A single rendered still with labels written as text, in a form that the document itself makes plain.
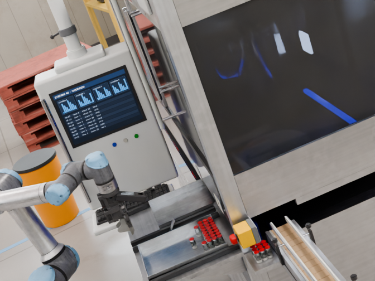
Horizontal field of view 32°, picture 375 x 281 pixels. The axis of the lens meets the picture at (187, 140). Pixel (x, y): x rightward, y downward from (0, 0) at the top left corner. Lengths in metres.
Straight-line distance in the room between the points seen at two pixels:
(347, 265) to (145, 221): 0.92
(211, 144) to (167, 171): 1.13
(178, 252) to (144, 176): 0.82
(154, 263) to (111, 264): 1.86
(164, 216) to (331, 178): 0.84
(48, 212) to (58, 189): 2.95
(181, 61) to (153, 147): 1.22
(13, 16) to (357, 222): 7.73
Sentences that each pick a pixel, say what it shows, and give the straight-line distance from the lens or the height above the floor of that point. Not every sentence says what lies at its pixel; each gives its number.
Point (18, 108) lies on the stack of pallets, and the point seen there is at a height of 0.53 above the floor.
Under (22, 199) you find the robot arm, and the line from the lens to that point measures 2.49.
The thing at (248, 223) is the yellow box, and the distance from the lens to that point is 2.48.
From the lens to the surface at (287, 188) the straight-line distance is 2.53.
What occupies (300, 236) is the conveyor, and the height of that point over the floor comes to 0.96.
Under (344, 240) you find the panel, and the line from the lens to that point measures 2.75.
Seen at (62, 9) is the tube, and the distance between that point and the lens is 3.25.
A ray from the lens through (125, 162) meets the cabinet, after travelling 3.42.
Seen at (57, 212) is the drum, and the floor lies 0.13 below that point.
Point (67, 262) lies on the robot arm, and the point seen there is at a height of 0.98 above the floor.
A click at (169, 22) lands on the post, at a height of 1.83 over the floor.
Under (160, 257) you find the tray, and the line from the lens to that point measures 2.76.
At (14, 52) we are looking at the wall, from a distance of 9.92.
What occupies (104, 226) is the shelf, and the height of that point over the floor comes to 0.80.
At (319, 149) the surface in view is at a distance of 2.52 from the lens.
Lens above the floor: 2.34
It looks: 23 degrees down
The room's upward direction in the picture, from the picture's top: 20 degrees counter-clockwise
